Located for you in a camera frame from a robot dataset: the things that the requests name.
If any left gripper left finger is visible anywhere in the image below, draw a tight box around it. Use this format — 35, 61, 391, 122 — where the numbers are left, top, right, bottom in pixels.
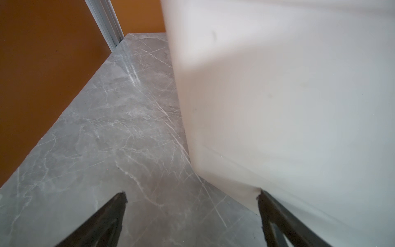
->
57, 191, 128, 247

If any white three-drawer cabinet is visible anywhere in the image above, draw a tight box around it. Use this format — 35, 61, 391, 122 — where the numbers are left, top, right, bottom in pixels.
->
161, 1, 395, 247

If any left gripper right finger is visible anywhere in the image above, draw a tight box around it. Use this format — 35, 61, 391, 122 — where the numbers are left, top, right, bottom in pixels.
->
257, 190, 330, 247

